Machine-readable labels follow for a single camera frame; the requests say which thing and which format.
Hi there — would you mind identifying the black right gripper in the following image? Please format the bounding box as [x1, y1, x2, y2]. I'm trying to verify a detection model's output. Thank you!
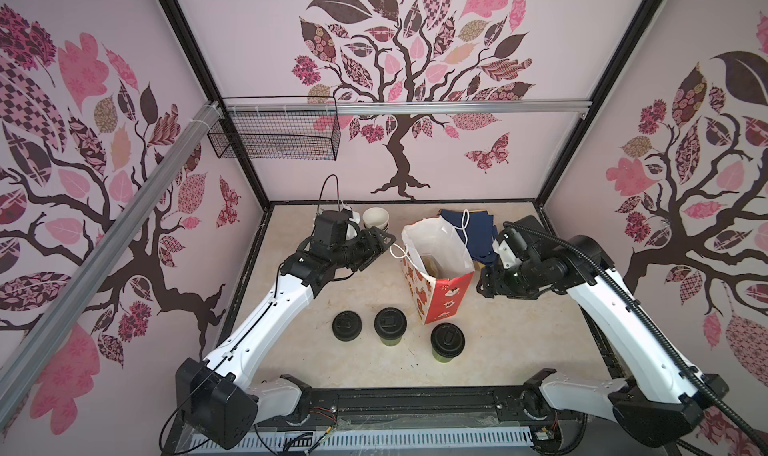
[470, 260, 537, 297]

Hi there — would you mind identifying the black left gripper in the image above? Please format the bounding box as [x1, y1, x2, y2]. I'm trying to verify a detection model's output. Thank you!
[332, 226, 396, 272]

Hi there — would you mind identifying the red white paper takeout bag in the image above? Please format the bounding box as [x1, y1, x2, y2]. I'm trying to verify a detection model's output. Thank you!
[389, 214, 475, 325]

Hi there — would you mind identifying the brown pulp cup carrier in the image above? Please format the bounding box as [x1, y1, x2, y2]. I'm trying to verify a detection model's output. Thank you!
[421, 255, 444, 279]

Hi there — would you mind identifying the black plastic cup lid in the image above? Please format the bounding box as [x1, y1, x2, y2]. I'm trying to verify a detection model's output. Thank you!
[430, 323, 466, 357]
[374, 307, 407, 338]

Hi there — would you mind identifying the green paper coffee cup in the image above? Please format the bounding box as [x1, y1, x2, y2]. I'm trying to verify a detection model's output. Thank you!
[433, 352, 455, 364]
[380, 337, 402, 347]

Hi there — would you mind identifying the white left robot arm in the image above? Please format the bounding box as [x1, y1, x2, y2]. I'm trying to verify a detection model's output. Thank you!
[167, 209, 397, 449]

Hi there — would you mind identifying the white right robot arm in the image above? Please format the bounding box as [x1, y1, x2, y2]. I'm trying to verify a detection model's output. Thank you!
[477, 216, 729, 448]

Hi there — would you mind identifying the stack of green paper cups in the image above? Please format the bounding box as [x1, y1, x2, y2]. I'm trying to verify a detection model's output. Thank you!
[362, 207, 390, 231]

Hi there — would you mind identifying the navy blue paper bags stack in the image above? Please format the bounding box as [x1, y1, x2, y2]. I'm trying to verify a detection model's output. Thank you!
[438, 209, 498, 266]

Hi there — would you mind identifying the stack of black cup lids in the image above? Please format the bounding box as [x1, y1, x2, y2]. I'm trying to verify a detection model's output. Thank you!
[331, 310, 363, 342]

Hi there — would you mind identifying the black wire mesh basket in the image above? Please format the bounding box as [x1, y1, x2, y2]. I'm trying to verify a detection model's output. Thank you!
[208, 95, 341, 161]

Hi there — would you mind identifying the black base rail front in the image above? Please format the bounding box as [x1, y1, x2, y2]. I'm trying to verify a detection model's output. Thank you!
[161, 383, 637, 456]

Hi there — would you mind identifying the aluminium horizontal rail back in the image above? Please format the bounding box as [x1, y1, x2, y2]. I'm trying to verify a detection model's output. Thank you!
[226, 99, 591, 116]

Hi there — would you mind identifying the white slotted cable duct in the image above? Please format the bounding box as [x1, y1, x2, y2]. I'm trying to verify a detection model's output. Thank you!
[191, 427, 534, 455]

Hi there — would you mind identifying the black vertical frame post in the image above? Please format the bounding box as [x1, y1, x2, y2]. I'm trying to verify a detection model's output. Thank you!
[157, 0, 272, 212]

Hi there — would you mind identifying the aluminium diagonal rail left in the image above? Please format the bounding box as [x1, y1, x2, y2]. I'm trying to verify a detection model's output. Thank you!
[1, 101, 222, 424]

